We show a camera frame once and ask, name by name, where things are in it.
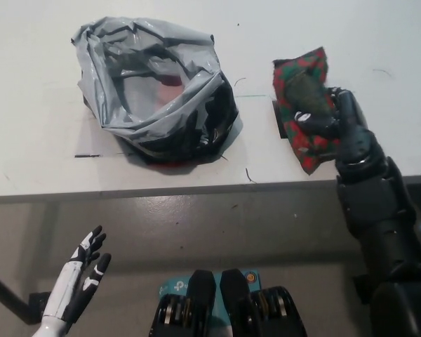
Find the black table leg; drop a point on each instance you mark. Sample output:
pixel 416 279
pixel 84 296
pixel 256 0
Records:
pixel 7 295

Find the black ribbed robot body block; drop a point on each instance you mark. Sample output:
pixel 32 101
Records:
pixel 236 291
pixel 200 291

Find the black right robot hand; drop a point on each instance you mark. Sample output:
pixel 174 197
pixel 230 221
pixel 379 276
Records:
pixel 354 133

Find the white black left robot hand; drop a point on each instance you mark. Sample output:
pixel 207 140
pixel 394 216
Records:
pixel 72 284

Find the teal box on robot body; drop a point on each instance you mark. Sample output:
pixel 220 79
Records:
pixel 172 288

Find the red green patterned cloth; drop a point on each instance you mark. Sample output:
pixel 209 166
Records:
pixel 315 63

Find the red item inside bag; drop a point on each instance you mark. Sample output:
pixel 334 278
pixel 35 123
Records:
pixel 170 87

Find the black tape patch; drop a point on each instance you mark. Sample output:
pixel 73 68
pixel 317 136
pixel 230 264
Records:
pixel 279 119

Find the black plastic bag grey inside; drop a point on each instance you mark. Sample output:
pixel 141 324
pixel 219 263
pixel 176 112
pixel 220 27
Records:
pixel 98 70

